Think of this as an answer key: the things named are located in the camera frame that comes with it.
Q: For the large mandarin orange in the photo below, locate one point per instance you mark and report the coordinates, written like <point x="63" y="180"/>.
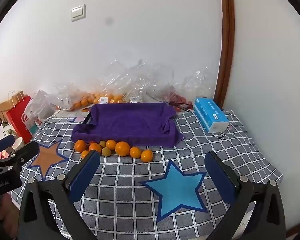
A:
<point x="95" y="147"/>
<point x="122" y="148"/>
<point x="80" y="145"/>

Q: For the white cup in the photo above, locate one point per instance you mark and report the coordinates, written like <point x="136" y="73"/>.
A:
<point x="18" y="143"/>

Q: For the clear bag of red fruits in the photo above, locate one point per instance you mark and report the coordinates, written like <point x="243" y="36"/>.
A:
<point x="177" y="97"/>

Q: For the brown wooden door frame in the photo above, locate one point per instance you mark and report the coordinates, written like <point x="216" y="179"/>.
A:
<point x="226" y="42"/>

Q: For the white floral plush toy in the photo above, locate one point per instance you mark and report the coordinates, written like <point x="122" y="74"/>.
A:
<point x="5" y="130"/>

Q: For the white translucent plastic bag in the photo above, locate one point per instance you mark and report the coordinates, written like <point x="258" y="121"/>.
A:
<point x="40" y="105"/>

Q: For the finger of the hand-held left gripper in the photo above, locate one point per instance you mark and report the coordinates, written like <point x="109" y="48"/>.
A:
<point x="2" y="143"/>
<point x="22" y="155"/>

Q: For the small mandarin orange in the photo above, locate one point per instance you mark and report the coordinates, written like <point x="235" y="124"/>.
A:
<point x="146" y="155"/>
<point x="135" y="152"/>
<point x="84" y="154"/>
<point x="111" y="144"/>

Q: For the red paper bag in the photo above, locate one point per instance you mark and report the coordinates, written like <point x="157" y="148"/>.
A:
<point x="17" y="120"/>

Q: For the labelled clear bag of mandarins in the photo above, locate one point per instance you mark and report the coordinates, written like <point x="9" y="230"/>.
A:
<point x="110" y="96"/>

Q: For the purple towel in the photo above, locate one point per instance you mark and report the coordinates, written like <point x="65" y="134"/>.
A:
<point x="130" y="125"/>

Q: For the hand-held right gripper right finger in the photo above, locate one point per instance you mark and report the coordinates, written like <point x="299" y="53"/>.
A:
<point x="218" y="177"/>

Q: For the small yellow-green citrus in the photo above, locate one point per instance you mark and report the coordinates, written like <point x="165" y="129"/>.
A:
<point x="106" y="152"/>
<point x="102" y="143"/>

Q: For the wooden rack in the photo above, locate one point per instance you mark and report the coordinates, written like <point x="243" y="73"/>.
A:
<point x="0" y="108"/>

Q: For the grey checkered star blanket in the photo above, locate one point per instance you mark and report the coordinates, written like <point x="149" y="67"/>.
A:
<point x="127" y="192"/>

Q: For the blue tissue pack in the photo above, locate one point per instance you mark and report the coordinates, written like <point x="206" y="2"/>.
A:
<point x="210" y="115"/>

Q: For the white light switch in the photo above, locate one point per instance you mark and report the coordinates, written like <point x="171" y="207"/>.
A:
<point x="78" y="12"/>

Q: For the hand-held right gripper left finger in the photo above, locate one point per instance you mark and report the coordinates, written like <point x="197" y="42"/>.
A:
<point x="86" y="172"/>

